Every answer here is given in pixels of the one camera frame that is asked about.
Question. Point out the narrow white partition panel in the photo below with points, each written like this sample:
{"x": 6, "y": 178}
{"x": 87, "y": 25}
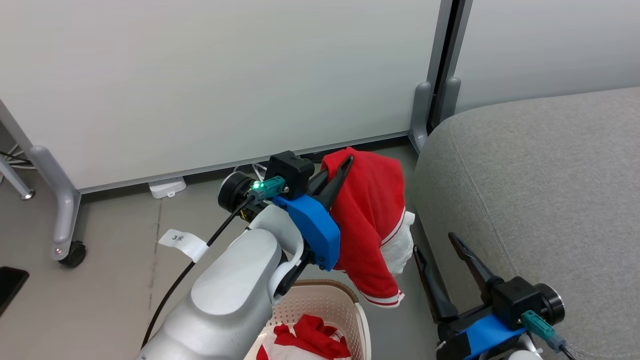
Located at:
{"x": 550, "y": 45}

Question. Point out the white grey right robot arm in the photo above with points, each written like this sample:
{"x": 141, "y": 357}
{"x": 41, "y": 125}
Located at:
{"x": 525, "y": 356}

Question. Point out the large white partition panel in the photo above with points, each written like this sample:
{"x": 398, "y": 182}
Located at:
{"x": 200, "y": 75}

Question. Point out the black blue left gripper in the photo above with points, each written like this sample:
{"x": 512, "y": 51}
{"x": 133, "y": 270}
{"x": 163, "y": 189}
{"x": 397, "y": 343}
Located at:
{"x": 312, "y": 225}

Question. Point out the flat black device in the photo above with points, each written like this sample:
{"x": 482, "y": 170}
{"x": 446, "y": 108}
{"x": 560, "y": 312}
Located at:
{"x": 9, "y": 287}

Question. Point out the red garment with white trim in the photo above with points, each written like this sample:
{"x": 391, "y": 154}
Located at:
{"x": 367, "y": 210}

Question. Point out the red and white clothing piece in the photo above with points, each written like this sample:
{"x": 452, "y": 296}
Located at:
{"x": 310, "y": 337}

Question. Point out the grey partition post with feet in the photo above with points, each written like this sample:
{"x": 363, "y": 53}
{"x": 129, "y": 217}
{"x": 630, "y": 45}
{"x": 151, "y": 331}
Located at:
{"x": 421, "y": 115}

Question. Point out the cream plastic laundry basket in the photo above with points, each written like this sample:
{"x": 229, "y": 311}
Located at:
{"x": 320, "y": 302}

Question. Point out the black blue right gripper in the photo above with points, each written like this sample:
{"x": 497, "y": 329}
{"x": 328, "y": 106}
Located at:
{"x": 520, "y": 300}

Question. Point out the grey fabric sofa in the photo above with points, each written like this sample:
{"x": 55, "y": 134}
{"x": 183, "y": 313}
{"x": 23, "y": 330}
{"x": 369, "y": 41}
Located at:
{"x": 540, "y": 200}

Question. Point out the grey partition leg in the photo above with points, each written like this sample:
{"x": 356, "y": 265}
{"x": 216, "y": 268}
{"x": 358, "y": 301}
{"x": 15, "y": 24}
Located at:
{"x": 62, "y": 200}

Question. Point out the grey metal table leg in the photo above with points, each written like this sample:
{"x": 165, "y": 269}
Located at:
{"x": 15, "y": 182}

